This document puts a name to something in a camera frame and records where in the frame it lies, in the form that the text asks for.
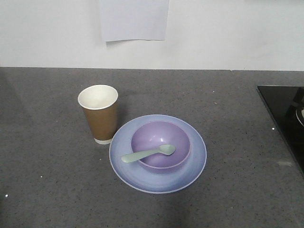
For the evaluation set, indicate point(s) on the lilac plastic bowl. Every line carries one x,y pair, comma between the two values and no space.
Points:
153,134

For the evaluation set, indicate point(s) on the mint green plastic spoon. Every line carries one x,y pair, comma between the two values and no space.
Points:
166,149

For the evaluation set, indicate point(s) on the brown paper cup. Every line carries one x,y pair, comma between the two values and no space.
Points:
99,104

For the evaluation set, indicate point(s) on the light blue plate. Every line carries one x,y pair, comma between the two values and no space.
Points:
139,178

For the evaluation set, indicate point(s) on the black gas stove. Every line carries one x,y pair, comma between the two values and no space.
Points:
286,106

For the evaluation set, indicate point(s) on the white paper on wall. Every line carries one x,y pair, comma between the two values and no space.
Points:
133,19

